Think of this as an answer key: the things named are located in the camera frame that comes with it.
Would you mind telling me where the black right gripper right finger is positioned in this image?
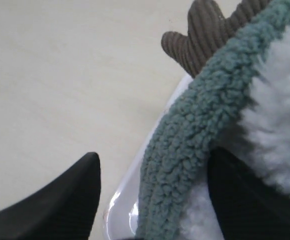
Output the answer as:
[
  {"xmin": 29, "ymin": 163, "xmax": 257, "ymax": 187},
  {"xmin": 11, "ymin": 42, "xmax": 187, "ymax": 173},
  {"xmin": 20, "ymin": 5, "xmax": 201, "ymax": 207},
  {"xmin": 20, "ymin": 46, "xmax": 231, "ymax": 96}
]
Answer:
[{"xmin": 207, "ymin": 147, "xmax": 290, "ymax": 240}]

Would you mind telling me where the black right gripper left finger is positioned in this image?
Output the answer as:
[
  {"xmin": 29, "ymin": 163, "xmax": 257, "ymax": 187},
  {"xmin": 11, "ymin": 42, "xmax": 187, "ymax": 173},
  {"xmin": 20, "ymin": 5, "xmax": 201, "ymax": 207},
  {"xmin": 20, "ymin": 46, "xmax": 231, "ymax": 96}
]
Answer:
[{"xmin": 0, "ymin": 152, "xmax": 101, "ymax": 240}]

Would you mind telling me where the white rectangular tray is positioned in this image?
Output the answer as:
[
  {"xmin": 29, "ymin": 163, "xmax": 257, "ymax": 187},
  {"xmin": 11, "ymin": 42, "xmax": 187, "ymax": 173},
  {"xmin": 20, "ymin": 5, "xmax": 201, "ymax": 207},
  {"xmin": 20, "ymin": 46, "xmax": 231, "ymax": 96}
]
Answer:
[{"xmin": 103, "ymin": 74, "xmax": 193, "ymax": 240}]

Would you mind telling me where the green fuzzy scarf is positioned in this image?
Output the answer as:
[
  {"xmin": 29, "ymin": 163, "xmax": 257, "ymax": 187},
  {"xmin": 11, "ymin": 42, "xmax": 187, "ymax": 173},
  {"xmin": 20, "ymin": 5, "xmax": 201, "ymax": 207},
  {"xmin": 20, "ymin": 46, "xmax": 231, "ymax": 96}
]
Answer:
[{"xmin": 136, "ymin": 0, "xmax": 290, "ymax": 240}]

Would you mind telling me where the white plush snowman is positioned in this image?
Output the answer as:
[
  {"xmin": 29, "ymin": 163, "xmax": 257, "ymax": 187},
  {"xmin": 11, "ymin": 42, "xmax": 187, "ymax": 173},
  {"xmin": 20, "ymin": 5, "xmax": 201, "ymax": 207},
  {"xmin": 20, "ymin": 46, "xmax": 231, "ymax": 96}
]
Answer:
[{"xmin": 161, "ymin": 0, "xmax": 290, "ymax": 240}]

